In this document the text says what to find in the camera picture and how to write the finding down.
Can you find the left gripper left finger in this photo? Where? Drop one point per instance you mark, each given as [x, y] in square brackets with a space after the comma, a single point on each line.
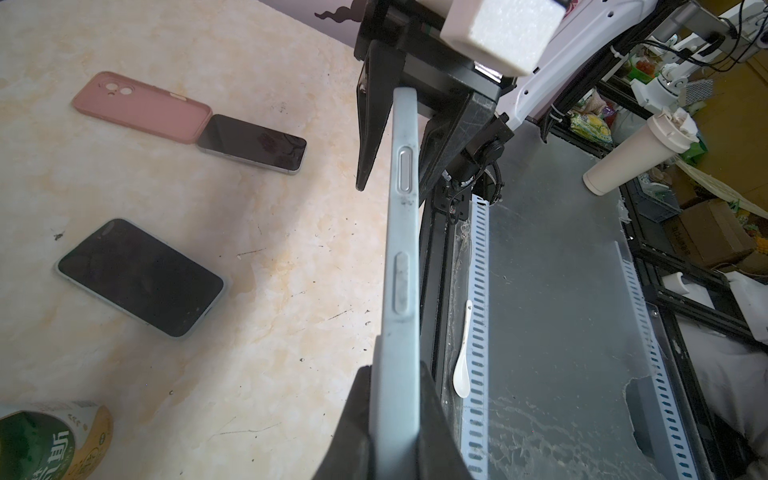
[349, 453]

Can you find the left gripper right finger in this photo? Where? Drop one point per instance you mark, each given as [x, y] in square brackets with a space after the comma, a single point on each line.
[438, 456]

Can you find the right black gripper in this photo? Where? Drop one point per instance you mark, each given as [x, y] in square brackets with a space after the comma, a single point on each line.
[398, 47]

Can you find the black phone sideways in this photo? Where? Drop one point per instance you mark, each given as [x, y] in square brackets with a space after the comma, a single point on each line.
[395, 389]

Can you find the pink phone case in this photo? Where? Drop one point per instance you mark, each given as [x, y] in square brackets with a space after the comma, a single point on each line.
[130, 103]

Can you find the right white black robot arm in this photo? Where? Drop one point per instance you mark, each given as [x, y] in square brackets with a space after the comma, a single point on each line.
[478, 68]

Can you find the white plastic spoon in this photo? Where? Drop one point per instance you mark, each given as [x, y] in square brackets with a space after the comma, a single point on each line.
[461, 379]

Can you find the white paper coffee cup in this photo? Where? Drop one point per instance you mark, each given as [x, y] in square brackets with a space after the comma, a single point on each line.
[663, 136]

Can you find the green gold drink can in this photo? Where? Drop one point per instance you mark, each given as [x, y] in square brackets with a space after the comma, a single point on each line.
[54, 439]

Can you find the white slotted cable duct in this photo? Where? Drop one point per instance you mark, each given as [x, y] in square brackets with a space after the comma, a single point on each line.
[475, 408]

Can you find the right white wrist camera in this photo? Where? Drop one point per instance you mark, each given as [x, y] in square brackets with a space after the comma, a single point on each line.
[506, 36]

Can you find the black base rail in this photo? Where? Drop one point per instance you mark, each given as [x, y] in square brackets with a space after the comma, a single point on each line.
[436, 243]

